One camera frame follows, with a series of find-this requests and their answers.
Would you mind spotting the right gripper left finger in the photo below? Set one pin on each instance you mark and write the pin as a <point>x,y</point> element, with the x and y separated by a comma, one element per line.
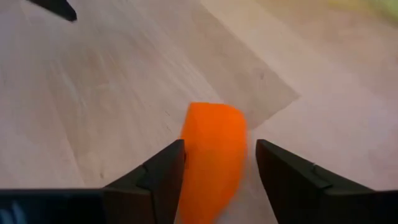
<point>155,193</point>

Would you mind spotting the yellow translucent plastic bin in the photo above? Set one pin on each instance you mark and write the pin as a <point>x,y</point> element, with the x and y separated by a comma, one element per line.
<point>382,7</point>

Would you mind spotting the orange angled-head spatula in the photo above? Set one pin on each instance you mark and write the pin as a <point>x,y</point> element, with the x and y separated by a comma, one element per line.
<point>214,140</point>

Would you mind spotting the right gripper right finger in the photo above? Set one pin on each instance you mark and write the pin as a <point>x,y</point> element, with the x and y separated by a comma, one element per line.
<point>298,193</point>

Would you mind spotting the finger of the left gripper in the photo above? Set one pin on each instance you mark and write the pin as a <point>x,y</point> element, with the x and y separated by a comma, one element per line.
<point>59,7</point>

